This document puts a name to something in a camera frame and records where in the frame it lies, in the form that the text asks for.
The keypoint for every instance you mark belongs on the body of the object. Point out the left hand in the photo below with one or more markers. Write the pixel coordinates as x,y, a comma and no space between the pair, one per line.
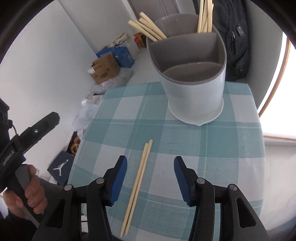
34,193

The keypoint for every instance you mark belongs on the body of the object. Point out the beige cloth bag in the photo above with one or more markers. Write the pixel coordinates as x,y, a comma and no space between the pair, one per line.
126,40

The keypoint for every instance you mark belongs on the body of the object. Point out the brown cardboard box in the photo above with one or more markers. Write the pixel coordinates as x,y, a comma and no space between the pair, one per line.
104,68

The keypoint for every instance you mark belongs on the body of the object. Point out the dark blue Jordan shoebox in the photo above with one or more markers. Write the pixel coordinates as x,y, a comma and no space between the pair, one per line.
61,166

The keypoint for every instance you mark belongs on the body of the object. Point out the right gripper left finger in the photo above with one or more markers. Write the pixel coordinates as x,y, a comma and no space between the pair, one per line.
114,178

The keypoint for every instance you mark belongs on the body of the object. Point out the wooden chopstick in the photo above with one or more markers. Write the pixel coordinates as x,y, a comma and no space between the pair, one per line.
138,188
129,206

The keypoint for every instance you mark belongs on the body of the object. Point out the blue cardboard box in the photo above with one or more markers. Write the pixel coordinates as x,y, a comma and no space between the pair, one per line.
121,55

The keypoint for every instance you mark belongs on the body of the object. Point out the chopsticks bundle in holder back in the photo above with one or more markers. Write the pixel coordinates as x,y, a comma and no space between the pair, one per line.
205,22

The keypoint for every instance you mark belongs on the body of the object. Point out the brown boots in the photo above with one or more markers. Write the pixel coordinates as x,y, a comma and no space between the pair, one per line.
73,145

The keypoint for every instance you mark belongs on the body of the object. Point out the white plastic bag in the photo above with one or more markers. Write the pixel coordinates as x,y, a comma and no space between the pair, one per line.
89,107

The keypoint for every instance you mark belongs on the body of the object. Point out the chopsticks bundle in holder side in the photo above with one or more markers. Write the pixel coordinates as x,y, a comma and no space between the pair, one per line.
147,27

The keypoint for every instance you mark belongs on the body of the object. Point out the white utensil holder grey insert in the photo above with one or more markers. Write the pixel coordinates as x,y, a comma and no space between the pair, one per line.
191,67

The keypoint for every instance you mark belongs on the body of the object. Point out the teal checked tablecloth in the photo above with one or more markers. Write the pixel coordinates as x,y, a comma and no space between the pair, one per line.
136,122

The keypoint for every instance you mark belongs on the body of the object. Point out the black backpack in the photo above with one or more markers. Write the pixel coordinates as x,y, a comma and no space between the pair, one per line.
229,18

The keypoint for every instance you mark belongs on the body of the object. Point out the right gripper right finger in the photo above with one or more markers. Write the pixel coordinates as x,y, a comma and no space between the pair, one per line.
186,178

